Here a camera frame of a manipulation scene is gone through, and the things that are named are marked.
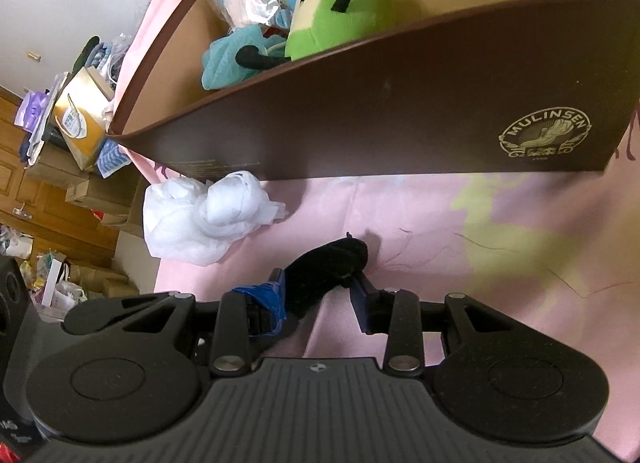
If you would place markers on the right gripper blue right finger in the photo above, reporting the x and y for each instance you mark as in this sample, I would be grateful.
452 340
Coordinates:
373 307

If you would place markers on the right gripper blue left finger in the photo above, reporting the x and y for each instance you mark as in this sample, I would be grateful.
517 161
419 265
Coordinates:
265 305

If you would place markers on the black cloth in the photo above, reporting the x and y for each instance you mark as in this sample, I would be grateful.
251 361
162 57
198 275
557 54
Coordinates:
317 272

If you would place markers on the teal bath mesh sponge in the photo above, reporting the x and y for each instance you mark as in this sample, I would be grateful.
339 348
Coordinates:
221 69

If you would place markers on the green avocado plush toy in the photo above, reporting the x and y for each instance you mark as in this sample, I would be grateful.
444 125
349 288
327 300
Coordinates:
320 25

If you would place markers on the pink deer print tablecloth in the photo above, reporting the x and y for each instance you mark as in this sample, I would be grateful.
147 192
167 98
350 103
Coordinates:
559 249

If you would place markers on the blue patterned cloth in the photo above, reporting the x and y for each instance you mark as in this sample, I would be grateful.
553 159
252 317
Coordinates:
111 159

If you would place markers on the wooden door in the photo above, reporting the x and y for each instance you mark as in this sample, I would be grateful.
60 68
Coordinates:
40 210

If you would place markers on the black speaker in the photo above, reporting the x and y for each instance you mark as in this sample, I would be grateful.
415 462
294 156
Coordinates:
14 302

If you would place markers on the yellow paper bag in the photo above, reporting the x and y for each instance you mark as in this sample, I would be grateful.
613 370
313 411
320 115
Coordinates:
80 115

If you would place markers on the brown cardboard box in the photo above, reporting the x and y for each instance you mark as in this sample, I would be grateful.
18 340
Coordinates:
454 86

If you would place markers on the purple white paper pile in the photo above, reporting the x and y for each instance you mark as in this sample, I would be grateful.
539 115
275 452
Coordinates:
35 117

